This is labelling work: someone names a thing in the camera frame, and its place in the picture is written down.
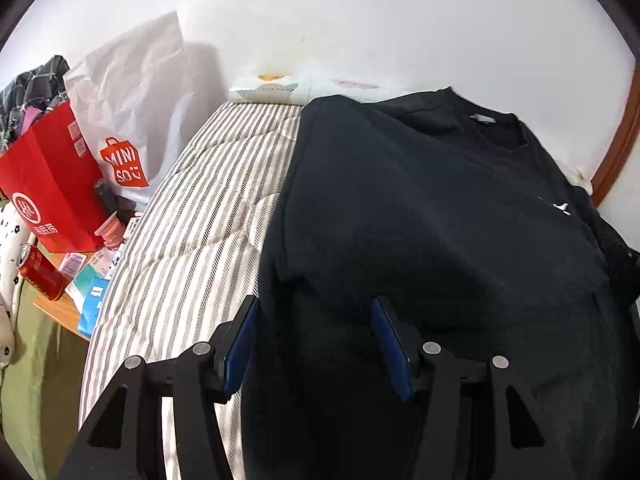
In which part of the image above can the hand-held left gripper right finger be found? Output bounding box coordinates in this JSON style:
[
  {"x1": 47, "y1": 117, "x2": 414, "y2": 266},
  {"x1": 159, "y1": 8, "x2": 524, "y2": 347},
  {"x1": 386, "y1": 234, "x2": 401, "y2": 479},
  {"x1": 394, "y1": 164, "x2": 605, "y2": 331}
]
[{"x1": 369, "y1": 296, "x2": 586, "y2": 480}]

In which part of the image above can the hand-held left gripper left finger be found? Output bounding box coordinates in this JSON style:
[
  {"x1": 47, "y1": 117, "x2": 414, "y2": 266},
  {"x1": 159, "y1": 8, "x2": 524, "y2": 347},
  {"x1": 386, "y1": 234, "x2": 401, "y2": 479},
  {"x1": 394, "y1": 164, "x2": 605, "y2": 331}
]
[{"x1": 59, "y1": 296, "x2": 261, "y2": 480}]

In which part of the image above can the black t-shirt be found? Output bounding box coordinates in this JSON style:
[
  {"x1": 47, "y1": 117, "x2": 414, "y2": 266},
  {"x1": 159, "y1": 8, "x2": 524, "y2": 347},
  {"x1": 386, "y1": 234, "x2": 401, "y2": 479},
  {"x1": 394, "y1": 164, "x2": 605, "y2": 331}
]
[{"x1": 240, "y1": 86, "x2": 640, "y2": 480}]

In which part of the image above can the striped bed mattress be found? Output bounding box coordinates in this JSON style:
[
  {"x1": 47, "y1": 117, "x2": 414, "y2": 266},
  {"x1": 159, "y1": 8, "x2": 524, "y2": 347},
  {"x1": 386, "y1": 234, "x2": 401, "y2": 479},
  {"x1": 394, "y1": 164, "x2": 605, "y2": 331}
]
[{"x1": 77, "y1": 100, "x2": 307, "y2": 480}]

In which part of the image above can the blue packet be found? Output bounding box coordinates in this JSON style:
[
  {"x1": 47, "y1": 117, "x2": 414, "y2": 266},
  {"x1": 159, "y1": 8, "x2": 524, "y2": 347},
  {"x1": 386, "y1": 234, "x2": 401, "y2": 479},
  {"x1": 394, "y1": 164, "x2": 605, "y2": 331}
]
[{"x1": 77, "y1": 277, "x2": 111, "y2": 337}]

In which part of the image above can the teal packet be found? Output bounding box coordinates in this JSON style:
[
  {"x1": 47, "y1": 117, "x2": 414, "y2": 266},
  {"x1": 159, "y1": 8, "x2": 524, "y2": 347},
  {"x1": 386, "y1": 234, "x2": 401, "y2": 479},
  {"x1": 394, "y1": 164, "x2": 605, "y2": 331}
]
[{"x1": 65, "y1": 265, "x2": 102, "y2": 307}]

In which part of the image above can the pink capped bottle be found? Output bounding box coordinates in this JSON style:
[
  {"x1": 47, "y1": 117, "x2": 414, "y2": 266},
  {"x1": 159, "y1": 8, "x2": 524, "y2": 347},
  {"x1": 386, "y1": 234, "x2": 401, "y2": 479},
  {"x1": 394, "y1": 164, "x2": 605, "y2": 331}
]
[{"x1": 95, "y1": 214, "x2": 126, "y2": 252}]

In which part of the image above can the wooden bedside table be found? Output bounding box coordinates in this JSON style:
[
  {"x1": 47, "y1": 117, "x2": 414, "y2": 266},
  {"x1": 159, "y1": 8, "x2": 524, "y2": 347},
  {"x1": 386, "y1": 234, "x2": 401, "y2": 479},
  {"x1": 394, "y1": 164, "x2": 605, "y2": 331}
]
[{"x1": 32, "y1": 250, "x2": 103, "y2": 343}]

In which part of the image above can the dark small bottle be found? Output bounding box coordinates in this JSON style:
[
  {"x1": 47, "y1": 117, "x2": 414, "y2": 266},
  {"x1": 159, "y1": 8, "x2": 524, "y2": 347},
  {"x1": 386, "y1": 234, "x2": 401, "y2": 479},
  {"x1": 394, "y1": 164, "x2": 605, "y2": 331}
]
[{"x1": 94, "y1": 178, "x2": 134, "y2": 219}]

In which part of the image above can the green blanket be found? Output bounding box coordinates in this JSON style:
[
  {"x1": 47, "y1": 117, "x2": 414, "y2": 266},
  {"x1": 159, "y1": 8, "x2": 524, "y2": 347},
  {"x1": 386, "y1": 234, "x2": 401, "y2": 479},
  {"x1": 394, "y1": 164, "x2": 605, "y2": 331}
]
[{"x1": 0, "y1": 285, "x2": 92, "y2": 480}]

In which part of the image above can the red drink can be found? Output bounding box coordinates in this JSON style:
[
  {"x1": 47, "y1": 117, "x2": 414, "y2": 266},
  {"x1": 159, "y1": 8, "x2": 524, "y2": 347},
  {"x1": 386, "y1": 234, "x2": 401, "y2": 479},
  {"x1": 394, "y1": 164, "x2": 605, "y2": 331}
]
[{"x1": 19, "y1": 243, "x2": 66, "y2": 302}]

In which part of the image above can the black textured cloth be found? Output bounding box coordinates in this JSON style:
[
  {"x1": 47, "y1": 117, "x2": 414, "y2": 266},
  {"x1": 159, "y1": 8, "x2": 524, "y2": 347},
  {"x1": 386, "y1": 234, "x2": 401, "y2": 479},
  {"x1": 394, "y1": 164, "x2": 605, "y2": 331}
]
[{"x1": 590, "y1": 187, "x2": 640, "y2": 303}]

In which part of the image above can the white dotted cloth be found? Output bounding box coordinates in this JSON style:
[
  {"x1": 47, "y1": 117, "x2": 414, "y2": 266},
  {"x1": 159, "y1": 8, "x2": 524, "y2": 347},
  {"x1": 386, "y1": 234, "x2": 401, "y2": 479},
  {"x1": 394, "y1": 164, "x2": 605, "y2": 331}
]
[{"x1": 0, "y1": 200, "x2": 37, "y2": 367}]

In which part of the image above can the red paper bag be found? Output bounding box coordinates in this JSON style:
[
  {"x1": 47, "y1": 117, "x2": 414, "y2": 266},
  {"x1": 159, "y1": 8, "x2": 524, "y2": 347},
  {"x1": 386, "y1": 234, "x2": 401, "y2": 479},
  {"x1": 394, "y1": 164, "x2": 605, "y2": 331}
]
[{"x1": 0, "y1": 100, "x2": 115, "y2": 254}]

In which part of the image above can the printed white padded roll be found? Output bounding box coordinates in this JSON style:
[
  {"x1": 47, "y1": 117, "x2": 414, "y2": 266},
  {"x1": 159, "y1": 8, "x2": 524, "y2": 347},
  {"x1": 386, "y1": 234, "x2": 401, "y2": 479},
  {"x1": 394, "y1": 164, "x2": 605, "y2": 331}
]
[{"x1": 229, "y1": 66, "x2": 401, "y2": 107}]

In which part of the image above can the white plastic shopping bag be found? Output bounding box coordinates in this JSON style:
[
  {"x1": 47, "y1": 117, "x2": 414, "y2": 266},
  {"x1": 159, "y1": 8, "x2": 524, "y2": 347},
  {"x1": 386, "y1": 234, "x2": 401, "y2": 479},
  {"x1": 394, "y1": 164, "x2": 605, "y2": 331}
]
[{"x1": 64, "y1": 10, "x2": 222, "y2": 206}]

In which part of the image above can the plaid grey cloth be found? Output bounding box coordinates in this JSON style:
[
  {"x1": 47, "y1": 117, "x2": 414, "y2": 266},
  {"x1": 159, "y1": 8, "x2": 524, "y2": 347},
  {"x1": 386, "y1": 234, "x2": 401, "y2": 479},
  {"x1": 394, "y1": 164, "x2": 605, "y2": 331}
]
[{"x1": 0, "y1": 55, "x2": 71, "y2": 157}]

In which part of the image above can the wooden door frame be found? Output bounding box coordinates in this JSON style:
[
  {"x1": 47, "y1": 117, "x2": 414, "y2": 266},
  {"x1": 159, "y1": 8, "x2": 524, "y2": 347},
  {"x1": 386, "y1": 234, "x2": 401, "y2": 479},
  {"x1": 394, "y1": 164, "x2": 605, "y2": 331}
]
[{"x1": 590, "y1": 60, "x2": 640, "y2": 207}]

